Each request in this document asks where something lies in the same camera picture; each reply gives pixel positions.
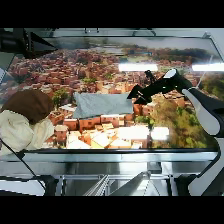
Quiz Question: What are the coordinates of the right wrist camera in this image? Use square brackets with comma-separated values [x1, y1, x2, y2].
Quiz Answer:
[144, 69, 158, 85]

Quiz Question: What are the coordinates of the grey T-shirt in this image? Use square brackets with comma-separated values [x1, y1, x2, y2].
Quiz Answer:
[71, 91, 135, 120]

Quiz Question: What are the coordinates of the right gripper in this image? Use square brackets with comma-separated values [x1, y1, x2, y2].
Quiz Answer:
[126, 80, 160, 105]

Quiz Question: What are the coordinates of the black cable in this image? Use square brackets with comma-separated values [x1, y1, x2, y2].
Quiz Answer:
[0, 139, 48, 190]

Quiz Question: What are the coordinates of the brown garment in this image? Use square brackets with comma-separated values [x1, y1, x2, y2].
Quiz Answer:
[1, 88, 55, 125]

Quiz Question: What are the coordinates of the silver frame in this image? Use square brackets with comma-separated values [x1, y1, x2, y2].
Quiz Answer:
[0, 28, 224, 197]

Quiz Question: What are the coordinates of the cream garment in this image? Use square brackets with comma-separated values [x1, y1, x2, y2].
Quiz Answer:
[0, 109, 56, 158]

